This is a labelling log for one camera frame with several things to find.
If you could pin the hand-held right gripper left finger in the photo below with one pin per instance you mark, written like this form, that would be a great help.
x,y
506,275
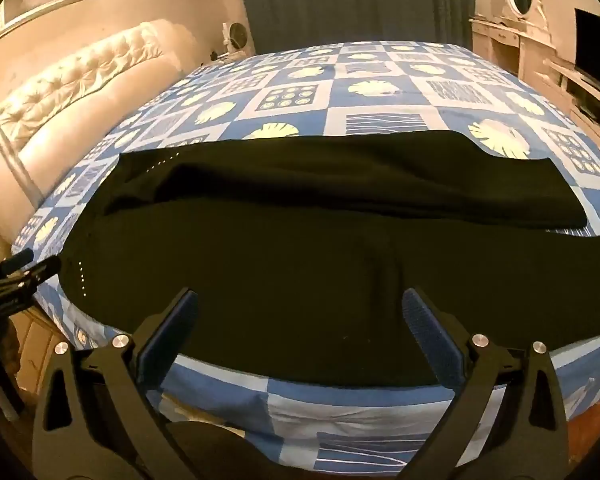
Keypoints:
x,y
177,330

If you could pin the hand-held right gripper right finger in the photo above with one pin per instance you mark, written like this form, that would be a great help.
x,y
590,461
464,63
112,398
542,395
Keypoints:
x,y
430,335

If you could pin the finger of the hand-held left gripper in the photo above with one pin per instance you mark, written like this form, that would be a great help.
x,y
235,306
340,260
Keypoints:
x,y
15,261
30,277

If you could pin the black pants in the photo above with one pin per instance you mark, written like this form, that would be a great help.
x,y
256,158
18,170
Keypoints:
x,y
305,260

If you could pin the cream tufted headboard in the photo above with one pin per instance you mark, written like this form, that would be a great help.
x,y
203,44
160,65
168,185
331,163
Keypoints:
x,y
80,90

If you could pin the blue shell-print bed sheet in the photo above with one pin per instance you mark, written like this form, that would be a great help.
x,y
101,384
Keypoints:
x,y
380,87

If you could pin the cream television cabinet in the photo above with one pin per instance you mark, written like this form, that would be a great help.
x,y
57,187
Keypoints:
x,y
580,95

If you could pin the cream vanity dresser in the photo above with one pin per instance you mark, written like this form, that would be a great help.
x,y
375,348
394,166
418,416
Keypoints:
x,y
510,50

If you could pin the small white fan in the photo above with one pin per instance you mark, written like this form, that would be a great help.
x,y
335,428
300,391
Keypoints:
x,y
235,35

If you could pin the black television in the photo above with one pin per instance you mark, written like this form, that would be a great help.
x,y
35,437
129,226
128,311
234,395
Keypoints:
x,y
595,45

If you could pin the dark teal curtain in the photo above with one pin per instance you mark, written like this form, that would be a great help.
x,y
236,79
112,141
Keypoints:
x,y
355,0

